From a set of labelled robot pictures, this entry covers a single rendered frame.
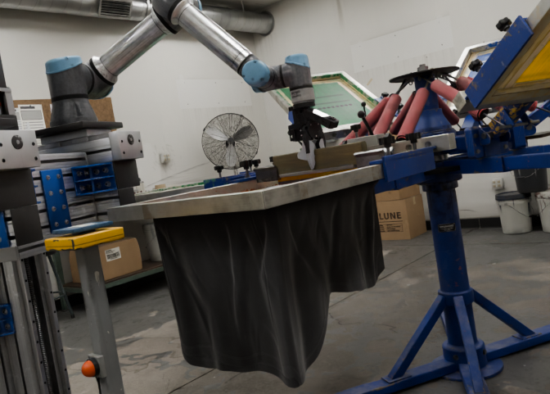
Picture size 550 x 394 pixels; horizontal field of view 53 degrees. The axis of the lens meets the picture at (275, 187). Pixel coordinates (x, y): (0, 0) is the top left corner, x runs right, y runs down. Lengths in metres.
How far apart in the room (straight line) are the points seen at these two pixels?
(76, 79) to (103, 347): 0.91
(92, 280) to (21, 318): 0.46
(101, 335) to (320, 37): 5.83
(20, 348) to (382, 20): 5.37
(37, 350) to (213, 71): 5.43
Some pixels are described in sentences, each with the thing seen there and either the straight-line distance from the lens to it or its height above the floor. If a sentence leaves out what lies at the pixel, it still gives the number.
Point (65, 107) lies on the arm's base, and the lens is 1.87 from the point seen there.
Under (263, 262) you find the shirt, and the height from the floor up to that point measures 0.82.
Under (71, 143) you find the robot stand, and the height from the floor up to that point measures 1.20.
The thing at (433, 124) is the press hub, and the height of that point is 1.09.
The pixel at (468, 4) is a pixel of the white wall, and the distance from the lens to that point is 6.00.
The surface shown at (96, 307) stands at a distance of 1.33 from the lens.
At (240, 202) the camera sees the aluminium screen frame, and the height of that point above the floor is 0.97.
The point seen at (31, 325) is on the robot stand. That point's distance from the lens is 1.75.
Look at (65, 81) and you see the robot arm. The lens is 1.89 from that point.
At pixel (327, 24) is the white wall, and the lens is 6.80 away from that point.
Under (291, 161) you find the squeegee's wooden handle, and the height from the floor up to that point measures 1.03.
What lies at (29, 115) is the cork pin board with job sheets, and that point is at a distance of 5.41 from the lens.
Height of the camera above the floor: 1.05
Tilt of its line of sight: 3 degrees down
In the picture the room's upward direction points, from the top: 9 degrees counter-clockwise
